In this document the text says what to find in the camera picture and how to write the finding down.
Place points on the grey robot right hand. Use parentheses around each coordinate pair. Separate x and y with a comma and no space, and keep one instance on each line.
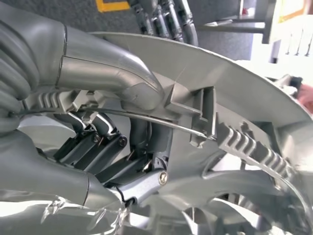
(48,181)

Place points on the black bag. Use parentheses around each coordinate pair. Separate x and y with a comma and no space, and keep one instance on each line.
(296,82)

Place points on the red cloth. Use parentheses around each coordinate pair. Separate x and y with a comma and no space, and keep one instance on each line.
(307,97)

